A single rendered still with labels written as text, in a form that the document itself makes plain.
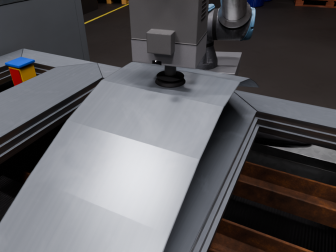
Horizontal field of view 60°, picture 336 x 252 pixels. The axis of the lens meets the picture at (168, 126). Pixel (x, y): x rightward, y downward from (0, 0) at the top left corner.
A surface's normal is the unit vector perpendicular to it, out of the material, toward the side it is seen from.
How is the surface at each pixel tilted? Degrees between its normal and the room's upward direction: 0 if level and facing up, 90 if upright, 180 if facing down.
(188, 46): 90
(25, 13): 90
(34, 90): 0
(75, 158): 26
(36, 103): 0
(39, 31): 90
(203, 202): 0
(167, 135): 18
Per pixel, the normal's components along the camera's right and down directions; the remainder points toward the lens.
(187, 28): -0.30, 0.52
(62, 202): -0.22, -0.49
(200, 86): 0.00, -0.84
